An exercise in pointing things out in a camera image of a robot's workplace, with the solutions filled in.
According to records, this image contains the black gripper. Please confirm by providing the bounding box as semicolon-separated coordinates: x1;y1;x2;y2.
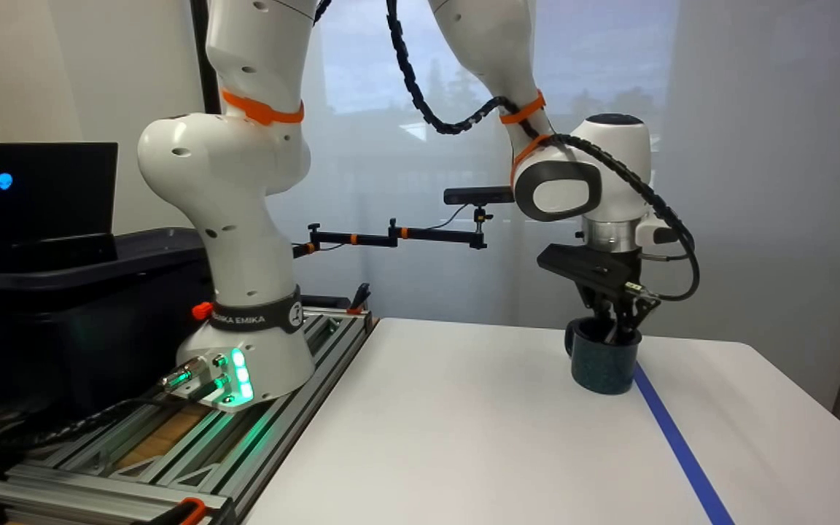
536;246;660;344

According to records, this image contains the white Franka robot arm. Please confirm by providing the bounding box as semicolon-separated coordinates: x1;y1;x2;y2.
138;0;693;411

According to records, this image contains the dark blue speckled mug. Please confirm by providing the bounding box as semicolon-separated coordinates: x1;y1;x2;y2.
564;319;642;394

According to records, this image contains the blue tape line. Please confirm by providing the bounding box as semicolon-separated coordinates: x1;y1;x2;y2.
632;364;736;525

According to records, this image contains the black storage bin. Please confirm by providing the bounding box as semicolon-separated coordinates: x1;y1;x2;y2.
0;227;211;450

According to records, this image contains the black computer monitor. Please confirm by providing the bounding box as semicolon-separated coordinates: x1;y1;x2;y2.
0;143;117;272

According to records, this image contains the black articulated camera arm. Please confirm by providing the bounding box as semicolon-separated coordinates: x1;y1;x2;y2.
292;204;494;259

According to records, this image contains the black stereo camera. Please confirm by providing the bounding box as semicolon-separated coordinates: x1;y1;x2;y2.
444;188;513;208

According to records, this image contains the black corrugated cable conduit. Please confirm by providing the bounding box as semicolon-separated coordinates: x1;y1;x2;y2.
381;0;704;303

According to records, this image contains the aluminium extrusion mounting rail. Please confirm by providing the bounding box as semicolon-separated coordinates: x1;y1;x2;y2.
0;310;373;525

